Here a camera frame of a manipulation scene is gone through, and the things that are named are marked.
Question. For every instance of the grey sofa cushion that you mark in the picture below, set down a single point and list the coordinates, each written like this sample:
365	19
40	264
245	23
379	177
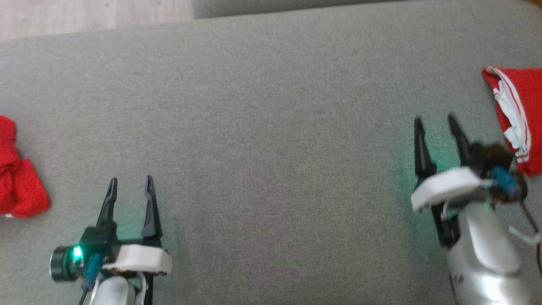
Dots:
254	7

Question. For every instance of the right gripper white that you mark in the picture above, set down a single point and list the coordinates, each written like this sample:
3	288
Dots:
449	186

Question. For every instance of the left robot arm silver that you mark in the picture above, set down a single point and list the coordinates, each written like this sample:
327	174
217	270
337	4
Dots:
112	292

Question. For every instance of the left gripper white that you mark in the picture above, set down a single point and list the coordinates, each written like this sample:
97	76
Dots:
139	259

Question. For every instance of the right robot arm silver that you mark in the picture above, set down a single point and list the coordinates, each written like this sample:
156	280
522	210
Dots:
487	254

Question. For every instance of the red basketball jersey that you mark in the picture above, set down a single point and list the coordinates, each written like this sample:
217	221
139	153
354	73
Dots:
531	101

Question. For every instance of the red mesh shorts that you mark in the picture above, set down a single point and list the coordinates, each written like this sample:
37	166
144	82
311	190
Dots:
21	190

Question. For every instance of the grey sofa seat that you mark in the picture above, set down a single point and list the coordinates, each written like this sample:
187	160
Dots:
254	127

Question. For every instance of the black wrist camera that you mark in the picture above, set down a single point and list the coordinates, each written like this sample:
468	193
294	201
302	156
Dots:
95	241
491	154

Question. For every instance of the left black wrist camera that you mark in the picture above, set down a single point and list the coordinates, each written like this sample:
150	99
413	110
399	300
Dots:
95	241

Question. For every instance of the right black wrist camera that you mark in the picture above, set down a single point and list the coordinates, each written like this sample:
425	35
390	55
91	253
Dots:
491	154

